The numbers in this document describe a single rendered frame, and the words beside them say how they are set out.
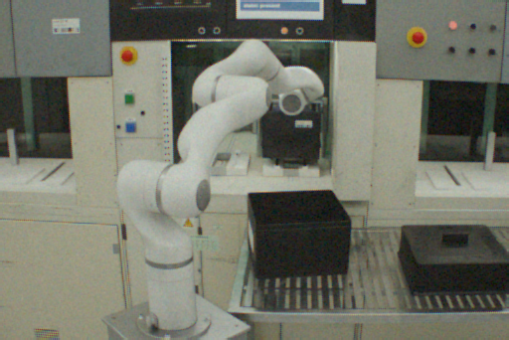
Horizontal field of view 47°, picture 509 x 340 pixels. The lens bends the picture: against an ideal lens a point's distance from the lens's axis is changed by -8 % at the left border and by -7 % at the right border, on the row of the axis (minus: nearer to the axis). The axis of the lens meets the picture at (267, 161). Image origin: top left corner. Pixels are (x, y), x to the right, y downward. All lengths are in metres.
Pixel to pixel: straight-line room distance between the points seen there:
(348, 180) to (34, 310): 1.36
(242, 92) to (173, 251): 0.45
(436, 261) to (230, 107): 0.70
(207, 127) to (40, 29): 0.89
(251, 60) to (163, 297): 0.70
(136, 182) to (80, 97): 0.83
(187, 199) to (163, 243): 0.14
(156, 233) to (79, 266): 1.00
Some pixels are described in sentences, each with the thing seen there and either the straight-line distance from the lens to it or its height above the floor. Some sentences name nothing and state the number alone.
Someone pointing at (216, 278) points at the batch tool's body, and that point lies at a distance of 2.30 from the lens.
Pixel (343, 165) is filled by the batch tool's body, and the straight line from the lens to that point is 2.07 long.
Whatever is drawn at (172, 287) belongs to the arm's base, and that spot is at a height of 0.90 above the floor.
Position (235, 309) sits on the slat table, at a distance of 1.65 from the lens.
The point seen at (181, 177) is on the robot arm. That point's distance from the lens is 1.37.
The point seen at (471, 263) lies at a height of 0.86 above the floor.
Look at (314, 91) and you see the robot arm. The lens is 2.06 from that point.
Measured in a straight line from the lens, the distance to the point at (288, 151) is 2.31.
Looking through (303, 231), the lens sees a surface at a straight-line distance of 1.75.
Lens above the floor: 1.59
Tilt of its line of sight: 17 degrees down
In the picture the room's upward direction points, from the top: straight up
